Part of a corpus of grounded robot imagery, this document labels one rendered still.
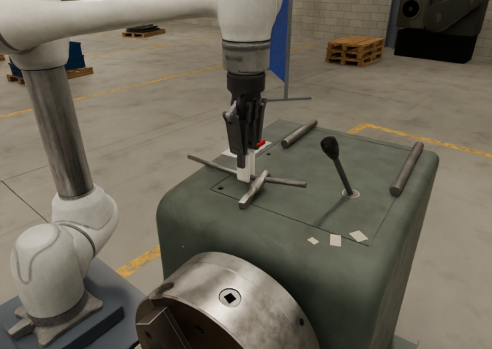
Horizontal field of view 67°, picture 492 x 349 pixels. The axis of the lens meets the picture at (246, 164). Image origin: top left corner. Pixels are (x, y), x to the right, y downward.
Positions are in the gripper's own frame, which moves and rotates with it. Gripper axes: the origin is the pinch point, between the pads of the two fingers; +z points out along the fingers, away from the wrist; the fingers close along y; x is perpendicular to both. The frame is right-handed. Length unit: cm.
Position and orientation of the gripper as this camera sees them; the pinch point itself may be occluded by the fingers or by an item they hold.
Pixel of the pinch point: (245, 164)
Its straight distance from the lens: 79.9
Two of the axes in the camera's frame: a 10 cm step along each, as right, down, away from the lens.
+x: 8.4, 2.5, -4.9
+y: -5.5, 3.8, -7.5
